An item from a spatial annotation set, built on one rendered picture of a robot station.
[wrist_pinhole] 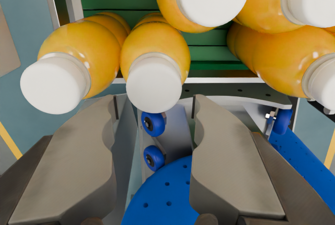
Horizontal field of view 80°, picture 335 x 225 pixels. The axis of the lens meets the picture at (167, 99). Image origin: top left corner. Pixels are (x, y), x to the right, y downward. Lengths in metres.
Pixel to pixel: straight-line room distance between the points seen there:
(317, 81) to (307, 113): 1.62
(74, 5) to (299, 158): 0.89
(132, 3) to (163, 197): 0.27
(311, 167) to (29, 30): 1.52
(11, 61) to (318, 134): 1.95
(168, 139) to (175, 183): 0.09
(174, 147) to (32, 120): 1.43
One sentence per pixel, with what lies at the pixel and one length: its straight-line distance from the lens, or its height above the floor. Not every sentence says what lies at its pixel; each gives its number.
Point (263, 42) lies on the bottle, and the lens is 0.23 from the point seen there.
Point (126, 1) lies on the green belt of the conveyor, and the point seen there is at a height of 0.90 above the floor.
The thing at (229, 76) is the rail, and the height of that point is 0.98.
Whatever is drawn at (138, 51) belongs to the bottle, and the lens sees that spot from 0.16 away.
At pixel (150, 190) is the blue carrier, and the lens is 0.31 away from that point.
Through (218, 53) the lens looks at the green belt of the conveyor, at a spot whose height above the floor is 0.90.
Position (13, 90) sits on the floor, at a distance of 1.65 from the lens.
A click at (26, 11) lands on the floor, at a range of 1.42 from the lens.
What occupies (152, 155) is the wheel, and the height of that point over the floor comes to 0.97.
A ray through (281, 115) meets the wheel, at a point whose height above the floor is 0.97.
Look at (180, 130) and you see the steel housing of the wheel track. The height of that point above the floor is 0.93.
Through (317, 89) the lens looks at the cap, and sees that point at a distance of 0.19.
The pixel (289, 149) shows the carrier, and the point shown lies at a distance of 0.99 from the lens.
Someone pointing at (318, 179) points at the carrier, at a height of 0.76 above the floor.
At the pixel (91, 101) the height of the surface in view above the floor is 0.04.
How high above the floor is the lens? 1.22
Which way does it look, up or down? 62 degrees down
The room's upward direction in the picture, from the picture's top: 176 degrees clockwise
